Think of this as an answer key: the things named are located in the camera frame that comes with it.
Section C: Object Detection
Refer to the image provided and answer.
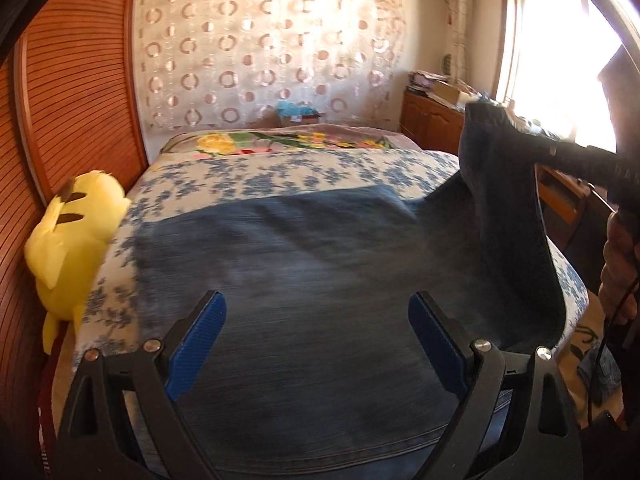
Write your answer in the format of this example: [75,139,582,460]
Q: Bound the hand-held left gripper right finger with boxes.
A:
[407,290,583,480]

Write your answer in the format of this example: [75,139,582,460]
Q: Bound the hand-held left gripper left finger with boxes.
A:
[55,290,228,480]

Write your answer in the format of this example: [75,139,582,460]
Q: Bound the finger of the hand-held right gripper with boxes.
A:
[494,118,589,178]

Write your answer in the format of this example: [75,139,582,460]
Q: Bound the blue denim pants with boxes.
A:
[132,102,566,480]

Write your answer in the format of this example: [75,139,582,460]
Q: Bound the person's right hand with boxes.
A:
[597,214,640,348]

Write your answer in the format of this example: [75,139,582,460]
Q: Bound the wooden-framed window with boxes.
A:
[492,0,626,151]

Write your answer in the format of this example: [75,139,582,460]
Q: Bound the open cardboard box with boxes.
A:
[432,80,476,108]

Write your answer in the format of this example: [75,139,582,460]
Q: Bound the long wooden cabinet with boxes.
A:
[400,90,601,241]

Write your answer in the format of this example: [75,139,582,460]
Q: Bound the pile of papers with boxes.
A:
[407,71,446,92]

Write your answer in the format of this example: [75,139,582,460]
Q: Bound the patterned floor rug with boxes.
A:
[557,310,606,376]

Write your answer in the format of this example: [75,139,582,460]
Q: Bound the beige window curtain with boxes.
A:
[445,0,481,83]

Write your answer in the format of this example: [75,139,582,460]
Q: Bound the yellow plush toy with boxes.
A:
[25,170,132,353]

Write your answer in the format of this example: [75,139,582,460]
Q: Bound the dark red cloth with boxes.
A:
[37,345,59,480]

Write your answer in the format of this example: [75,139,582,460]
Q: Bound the denim garment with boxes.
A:
[577,340,621,403]

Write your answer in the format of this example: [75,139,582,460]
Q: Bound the colourful floral pillow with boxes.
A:
[160,125,416,158]

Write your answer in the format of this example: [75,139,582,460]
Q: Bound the light blue cloth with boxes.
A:
[276,101,318,118]

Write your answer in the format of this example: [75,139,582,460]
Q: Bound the circle-patterned sheer curtain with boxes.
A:
[132,0,408,133]

